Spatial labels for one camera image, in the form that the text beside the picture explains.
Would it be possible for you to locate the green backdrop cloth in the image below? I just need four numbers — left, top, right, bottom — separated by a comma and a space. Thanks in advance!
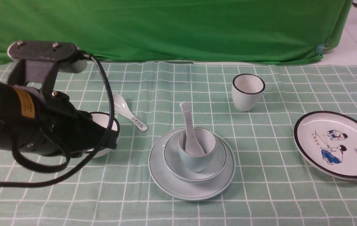
0, 0, 352, 65

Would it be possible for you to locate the blue clip on backdrop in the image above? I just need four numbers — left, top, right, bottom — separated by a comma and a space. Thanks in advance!
315, 44, 327, 56

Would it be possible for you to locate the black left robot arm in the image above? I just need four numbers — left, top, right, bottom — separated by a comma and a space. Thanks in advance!
0, 82, 110, 158

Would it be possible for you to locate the green checked tablecloth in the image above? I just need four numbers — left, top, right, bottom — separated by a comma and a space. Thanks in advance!
0, 62, 357, 226

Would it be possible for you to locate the white bowl black rim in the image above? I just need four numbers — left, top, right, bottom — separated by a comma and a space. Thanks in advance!
90, 112, 121, 159

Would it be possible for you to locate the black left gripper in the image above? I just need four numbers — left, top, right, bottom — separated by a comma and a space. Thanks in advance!
14, 88, 110, 158

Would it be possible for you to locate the white cup black rim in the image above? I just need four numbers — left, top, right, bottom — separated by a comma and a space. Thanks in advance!
231, 73, 266, 112

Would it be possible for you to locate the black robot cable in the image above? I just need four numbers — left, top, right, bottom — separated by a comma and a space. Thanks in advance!
0, 54, 116, 188

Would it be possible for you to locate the light blue cup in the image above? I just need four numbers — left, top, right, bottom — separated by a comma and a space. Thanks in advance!
178, 127, 218, 173

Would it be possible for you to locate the white spoon with blue print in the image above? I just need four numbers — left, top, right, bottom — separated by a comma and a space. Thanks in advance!
112, 93, 148, 132

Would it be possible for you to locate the light blue plate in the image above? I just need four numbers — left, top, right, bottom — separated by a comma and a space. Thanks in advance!
148, 128, 236, 201

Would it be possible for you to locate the white plate with cartoon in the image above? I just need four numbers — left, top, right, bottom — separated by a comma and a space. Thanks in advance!
293, 111, 357, 180

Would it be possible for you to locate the light blue bowl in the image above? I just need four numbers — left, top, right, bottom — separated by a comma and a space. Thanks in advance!
163, 131, 229, 183

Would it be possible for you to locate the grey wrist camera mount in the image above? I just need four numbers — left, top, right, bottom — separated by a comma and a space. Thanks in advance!
7, 40, 87, 96

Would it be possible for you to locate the plain white spoon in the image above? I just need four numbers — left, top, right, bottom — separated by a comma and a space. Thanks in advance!
180, 102, 205, 156

